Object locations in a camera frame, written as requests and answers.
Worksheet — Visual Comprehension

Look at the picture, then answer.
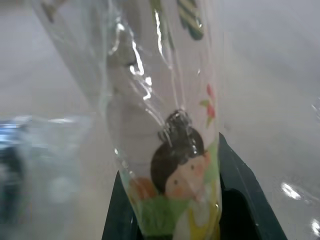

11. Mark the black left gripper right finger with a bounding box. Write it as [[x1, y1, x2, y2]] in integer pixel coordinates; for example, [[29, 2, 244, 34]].
[[217, 131, 289, 240]]

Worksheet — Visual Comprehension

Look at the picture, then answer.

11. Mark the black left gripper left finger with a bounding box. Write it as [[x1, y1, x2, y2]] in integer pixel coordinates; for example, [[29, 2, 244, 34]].
[[101, 170, 141, 240]]

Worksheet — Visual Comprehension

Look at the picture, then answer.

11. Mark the cartoon print clear snack bag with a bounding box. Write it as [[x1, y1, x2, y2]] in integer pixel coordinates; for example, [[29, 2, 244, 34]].
[[31, 0, 222, 240]]

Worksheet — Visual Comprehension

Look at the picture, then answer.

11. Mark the blue clear plastic package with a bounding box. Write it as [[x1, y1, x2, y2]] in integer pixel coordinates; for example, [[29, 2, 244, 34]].
[[0, 114, 96, 226]]

